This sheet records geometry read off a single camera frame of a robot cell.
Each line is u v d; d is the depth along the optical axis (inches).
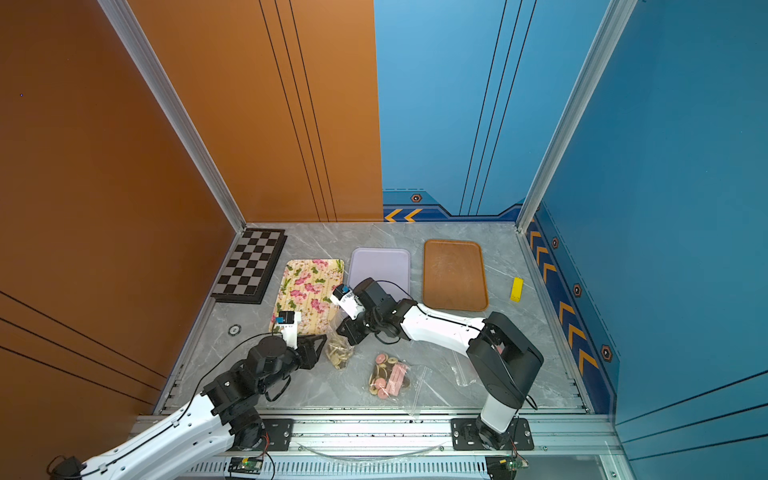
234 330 36.0
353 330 28.3
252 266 40.4
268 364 23.2
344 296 29.0
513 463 27.5
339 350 32.6
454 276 41.5
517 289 39.1
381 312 25.6
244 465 28.4
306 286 40.2
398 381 31.1
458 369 31.8
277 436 28.9
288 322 27.3
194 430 20.3
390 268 42.0
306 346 27.3
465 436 28.5
